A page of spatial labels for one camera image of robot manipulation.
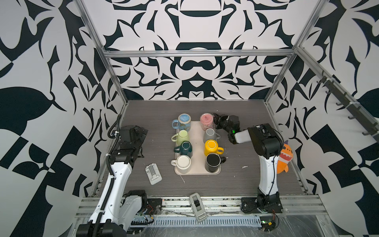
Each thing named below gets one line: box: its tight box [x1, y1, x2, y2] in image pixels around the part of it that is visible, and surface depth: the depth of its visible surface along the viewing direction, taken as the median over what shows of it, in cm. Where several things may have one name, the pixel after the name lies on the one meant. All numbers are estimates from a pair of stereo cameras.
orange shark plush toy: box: [276, 139, 294, 174], surface depth 85 cm
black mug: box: [204, 152, 227, 173], surface depth 83 cm
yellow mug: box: [203, 139, 225, 157], surface depth 87 cm
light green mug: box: [170, 129, 190, 147], surface depth 91 cm
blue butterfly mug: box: [171, 113, 192, 132], surface depth 98 cm
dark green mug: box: [173, 140, 193, 158], surface depth 86 cm
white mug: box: [170, 154, 191, 174], surface depth 83 cm
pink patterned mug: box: [199, 112, 214, 131], surface depth 96 cm
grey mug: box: [202, 127, 221, 144], surface depth 93 cm
